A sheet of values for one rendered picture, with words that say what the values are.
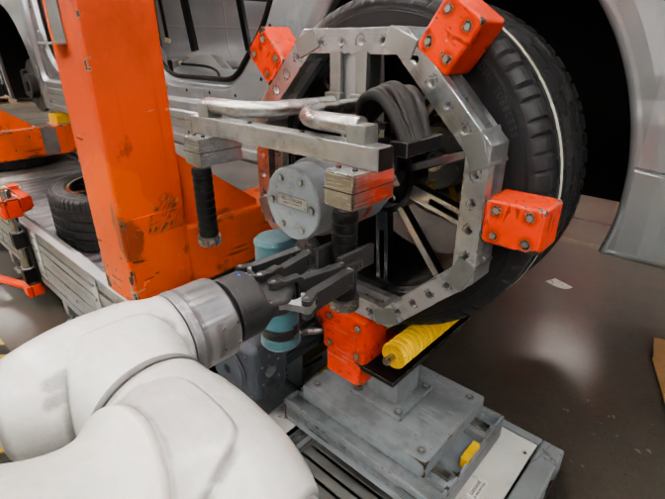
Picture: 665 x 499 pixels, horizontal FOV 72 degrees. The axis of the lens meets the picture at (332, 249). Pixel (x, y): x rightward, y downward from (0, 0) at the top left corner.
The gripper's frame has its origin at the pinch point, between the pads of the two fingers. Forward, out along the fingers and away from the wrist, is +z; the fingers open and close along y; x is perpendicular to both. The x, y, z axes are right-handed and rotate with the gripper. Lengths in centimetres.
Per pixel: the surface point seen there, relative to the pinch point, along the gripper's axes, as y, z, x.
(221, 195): -62, 22, -10
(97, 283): -110, 2, -46
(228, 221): -60, 22, -16
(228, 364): -47, 9, -49
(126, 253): -60, -6, -17
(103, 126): -60, -5, 12
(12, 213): -181, -1, -38
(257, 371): -39, 12, -49
